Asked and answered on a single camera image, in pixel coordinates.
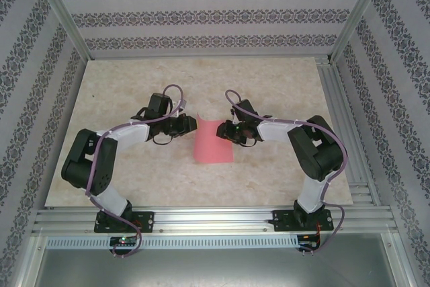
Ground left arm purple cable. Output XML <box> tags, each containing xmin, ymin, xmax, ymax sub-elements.
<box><xmin>85</xmin><ymin>84</ymin><xmax>187</xmax><ymax>260</ymax></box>

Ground aluminium frame post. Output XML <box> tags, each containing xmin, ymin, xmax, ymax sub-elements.
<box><xmin>328</xmin><ymin>0</ymin><xmax>393</xmax><ymax>63</ymax></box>
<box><xmin>31</xmin><ymin>0</ymin><xmax>92</xmax><ymax>63</ymax></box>

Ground pink cloth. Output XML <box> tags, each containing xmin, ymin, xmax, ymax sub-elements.
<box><xmin>193</xmin><ymin>112</ymin><xmax>234</xmax><ymax>164</ymax></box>

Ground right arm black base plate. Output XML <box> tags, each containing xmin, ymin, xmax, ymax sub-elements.
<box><xmin>272</xmin><ymin>209</ymin><xmax>334</xmax><ymax>233</ymax></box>

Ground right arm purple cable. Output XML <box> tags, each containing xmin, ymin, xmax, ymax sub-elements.
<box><xmin>224</xmin><ymin>89</ymin><xmax>349</xmax><ymax>257</ymax></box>

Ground aluminium side rail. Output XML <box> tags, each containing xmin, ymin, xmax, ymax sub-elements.
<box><xmin>315</xmin><ymin>56</ymin><xmax>380</xmax><ymax>207</ymax></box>

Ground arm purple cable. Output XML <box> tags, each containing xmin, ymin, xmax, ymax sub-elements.
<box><xmin>85</xmin><ymin>84</ymin><xmax>187</xmax><ymax>260</ymax></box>
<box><xmin>224</xmin><ymin>89</ymin><xmax>349</xmax><ymax>257</ymax></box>

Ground grey sheet metal shelf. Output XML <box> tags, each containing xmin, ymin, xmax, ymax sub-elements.
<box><xmin>19</xmin><ymin>235</ymin><xmax>417</xmax><ymax>287</ymax></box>

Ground small circuit board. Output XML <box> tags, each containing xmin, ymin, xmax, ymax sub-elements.
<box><xmin>298</xmin><ymin>234</ymin><xmax>320</xmax><ymax>246</ymax></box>
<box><xmin>110</xmin><ymin>236</ymin><xmax>138</xmax><ymax>247</ymax></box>

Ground slotted grey cable duct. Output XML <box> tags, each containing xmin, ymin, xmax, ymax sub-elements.
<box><xmin>45</xmin><ymin>235</ymin><xmax>302</xmax><ymax>250</ymax></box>

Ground aluminium mounting rail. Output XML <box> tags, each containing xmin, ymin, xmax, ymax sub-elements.
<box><xmin>32</xmin><ymin>206</ymin><xmax>399</xmax><ymax>237</ymax></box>

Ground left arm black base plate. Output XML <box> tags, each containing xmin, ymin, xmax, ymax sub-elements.
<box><xmin>93</xmin><ymin>211</ymin><xmax>156</xmax><ymax>234</ymax></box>

